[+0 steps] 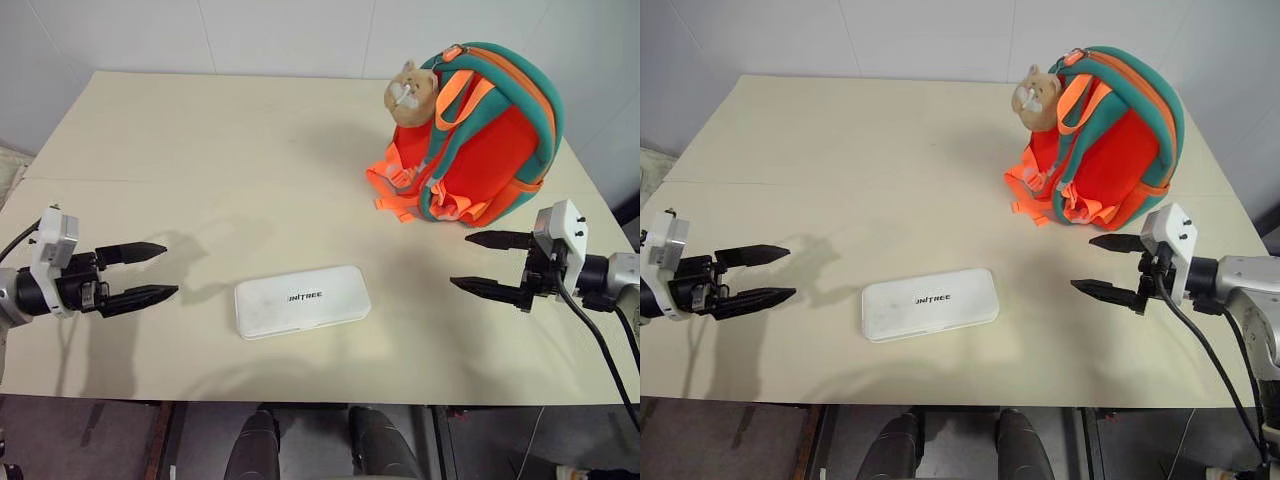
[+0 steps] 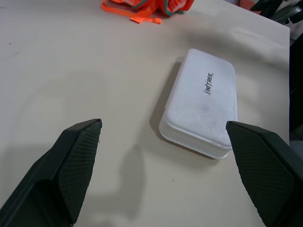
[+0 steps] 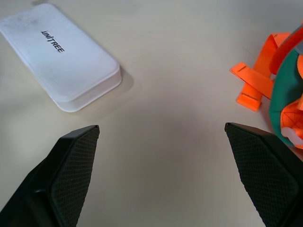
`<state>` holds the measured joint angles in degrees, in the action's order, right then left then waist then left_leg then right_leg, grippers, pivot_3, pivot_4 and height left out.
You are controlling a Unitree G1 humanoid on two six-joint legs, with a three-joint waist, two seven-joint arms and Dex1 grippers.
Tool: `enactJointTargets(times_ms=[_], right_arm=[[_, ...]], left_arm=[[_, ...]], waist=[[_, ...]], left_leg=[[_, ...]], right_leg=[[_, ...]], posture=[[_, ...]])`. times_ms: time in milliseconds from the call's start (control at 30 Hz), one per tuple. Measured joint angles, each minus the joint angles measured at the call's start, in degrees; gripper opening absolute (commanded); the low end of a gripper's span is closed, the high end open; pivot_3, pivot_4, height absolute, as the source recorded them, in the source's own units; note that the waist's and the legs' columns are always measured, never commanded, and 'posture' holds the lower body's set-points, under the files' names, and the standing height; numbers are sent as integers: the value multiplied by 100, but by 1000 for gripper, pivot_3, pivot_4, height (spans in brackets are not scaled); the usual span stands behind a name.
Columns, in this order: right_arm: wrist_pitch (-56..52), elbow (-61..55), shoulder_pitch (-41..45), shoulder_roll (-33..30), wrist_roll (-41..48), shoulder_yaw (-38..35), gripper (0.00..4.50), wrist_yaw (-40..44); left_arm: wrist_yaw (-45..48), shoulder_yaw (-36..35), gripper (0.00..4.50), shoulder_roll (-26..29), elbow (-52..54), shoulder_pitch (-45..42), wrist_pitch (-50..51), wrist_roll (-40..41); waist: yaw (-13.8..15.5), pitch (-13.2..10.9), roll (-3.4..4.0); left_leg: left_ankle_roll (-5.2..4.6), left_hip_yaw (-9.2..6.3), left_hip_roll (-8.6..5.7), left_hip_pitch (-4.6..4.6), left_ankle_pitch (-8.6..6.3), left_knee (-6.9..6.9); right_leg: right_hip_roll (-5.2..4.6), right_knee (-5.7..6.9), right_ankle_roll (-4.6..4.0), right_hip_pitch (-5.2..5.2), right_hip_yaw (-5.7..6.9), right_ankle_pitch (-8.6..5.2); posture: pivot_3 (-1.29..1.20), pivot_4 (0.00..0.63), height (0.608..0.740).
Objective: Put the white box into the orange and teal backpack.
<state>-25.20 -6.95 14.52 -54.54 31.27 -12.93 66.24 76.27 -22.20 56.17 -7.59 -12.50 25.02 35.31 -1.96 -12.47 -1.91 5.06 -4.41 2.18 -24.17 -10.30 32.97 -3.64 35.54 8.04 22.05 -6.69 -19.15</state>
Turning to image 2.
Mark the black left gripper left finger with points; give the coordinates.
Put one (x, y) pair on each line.
(71, 170)

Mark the orange fabric with straps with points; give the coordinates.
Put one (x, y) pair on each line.
(151, 8)

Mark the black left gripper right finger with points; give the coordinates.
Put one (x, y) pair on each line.
(265, 170)

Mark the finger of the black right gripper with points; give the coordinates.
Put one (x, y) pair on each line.
(275, 10)

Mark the white plastic case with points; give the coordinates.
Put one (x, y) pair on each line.
(201, 104)

